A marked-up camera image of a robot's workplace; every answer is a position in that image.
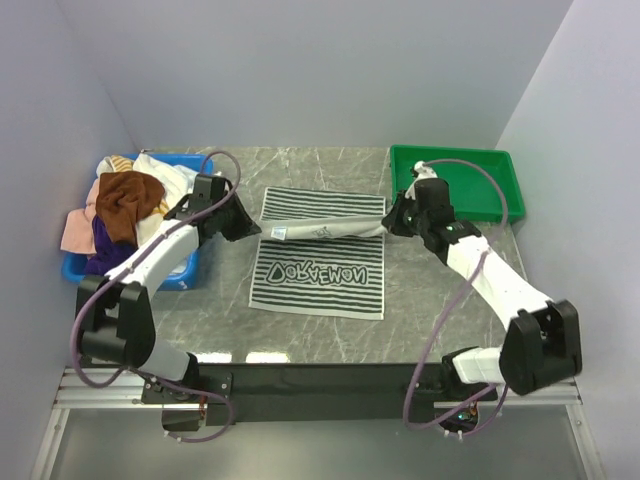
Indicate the cream yellow striped towel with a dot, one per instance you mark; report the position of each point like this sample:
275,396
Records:
135,194

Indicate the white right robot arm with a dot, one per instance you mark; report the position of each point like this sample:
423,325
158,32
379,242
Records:
542,345

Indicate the purple towel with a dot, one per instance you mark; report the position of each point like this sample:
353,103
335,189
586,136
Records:
108,254

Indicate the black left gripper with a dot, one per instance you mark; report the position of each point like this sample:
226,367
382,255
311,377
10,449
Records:
244,226

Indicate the blue plastic bin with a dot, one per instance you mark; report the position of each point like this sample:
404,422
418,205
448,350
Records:
184,275

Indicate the green white striped towel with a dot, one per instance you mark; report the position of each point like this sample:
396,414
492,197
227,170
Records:
320,253

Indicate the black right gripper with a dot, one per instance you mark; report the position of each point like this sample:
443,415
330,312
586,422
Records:
394,220

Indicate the pink towel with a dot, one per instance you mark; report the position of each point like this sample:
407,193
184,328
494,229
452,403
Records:
77,236

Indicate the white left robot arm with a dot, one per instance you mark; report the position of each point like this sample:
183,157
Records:
114,320

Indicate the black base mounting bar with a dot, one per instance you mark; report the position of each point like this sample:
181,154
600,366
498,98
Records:
320,392

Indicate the green plastic tray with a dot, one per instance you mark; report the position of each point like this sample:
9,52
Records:
472,195

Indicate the aluminium frame rail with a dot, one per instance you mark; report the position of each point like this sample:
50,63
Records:
109,434

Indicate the brown towel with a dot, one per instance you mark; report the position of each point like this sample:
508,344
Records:
124,199

